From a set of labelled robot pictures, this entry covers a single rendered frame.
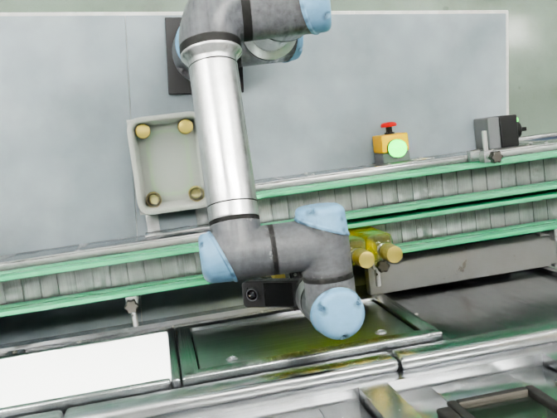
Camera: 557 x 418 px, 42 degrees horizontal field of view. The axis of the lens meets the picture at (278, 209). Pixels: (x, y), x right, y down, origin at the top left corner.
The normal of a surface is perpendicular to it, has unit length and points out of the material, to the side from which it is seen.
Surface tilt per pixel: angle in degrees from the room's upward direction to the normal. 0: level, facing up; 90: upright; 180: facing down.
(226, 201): 26
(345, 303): 1
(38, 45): 0
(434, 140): 0
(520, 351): 90
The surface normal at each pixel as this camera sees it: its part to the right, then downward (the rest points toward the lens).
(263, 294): -0.39, 0.13
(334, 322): 0.18, 0.09
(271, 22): 0.15, 0.77
